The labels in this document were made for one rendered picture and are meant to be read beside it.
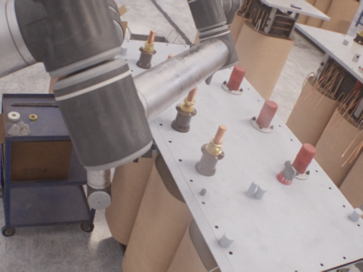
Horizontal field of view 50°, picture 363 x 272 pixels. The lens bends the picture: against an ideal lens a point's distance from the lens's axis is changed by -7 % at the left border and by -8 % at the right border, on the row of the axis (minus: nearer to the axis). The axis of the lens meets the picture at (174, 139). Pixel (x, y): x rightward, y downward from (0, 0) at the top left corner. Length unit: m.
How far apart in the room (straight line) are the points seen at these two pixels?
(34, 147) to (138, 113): 1.73
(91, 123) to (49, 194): 2.38
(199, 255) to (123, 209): 0.95
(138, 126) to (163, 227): 1.32
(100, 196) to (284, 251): 0.80
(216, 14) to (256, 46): 2.83
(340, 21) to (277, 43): 4.40
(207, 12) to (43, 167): 1.55
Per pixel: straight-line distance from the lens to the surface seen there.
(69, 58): 0.70
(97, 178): 1.73
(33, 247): 2.91
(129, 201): 2.48
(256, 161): 1.79
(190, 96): 1.71
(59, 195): 3.08
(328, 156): 3.31
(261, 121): 2.01
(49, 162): 2.54
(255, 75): 4.34
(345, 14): 8.56
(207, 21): 1.37
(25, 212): 2.94
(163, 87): 0.90
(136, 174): 2.33
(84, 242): 2.98
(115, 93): 0.71
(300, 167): 1.82
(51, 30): 0.71
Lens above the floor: 2.33
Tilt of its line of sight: 35 degrees down
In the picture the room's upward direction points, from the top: 19 degrees clockwise
